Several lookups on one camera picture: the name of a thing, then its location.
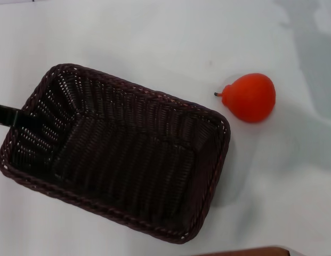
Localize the orange toy pear fruit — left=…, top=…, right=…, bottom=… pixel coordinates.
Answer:
left=213, top=74, right=277, bottom=124

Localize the brown wooden edge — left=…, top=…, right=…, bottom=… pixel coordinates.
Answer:
left=193, top=245, right=291, bottom=256

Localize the dark brown woven basket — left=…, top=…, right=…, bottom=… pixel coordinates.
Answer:
left=0, top=63, right=231, bottom=245

